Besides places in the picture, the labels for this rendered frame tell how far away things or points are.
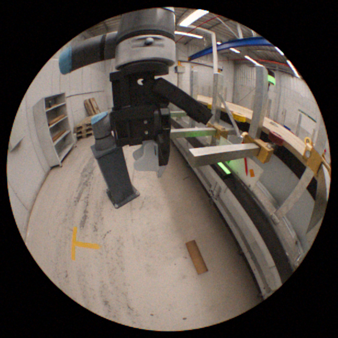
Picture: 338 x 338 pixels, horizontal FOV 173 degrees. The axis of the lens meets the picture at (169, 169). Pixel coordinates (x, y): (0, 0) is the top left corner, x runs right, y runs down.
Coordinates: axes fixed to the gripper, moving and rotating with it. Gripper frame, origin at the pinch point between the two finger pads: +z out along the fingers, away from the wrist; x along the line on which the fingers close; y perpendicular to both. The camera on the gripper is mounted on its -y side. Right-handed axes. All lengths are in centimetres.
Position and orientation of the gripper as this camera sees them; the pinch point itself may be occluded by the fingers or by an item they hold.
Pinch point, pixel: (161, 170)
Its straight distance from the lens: 25.2
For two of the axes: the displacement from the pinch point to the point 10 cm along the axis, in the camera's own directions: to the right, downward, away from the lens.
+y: -9.6, 1.7, -2.2
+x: 2.7, 6.0, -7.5
